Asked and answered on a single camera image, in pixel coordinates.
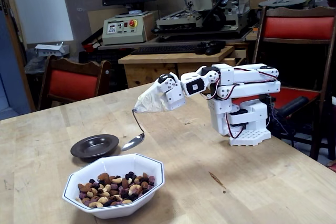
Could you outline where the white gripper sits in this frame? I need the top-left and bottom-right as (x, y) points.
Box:
(156, 72), (186, 111)

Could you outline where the bent metal spoon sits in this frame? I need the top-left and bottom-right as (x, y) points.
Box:
(120, 108), (146, 152)

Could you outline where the beige masking tape wrap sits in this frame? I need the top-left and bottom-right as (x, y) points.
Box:
(132, 82), (171, 114)

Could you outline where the wooden workbench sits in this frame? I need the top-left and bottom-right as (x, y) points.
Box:
(118, 45), (249, 88)

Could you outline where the black keyboard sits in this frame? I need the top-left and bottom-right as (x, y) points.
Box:
(130, 45), (203, 56)

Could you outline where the black mouse device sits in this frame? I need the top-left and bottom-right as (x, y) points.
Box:
(196, 40), (226, 56)

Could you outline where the beige control box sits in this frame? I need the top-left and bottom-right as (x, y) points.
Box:
(101, 11), (155, 46)

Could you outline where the white octagonal bowl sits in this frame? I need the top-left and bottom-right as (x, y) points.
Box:
(62, 153), (165, 219)

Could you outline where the dark brown dish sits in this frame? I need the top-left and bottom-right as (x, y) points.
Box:
(70, 134), (120, 159)

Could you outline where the black circuit board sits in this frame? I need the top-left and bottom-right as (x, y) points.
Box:
(265, 94), (277, 109)

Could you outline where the small wooden red-cushioned chair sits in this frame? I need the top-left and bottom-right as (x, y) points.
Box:
(37, 55), (112, 111)

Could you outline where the mixed nuts pile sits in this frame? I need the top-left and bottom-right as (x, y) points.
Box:
(76, 171), (156, 209)

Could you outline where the grey board panel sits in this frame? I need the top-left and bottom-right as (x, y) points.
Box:
(59, 0), (106, 51)

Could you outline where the black cylinder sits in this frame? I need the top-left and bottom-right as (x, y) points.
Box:
(278, 96), (310, 117)

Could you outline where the white router box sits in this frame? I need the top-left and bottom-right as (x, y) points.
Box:
(34, 41), (70, 58)

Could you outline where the large wooden red-cushioned chair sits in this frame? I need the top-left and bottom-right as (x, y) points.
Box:
(251, 5), (336, 162)

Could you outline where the black round turntable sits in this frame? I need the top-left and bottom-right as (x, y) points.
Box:
(258, 0), (307, 8)

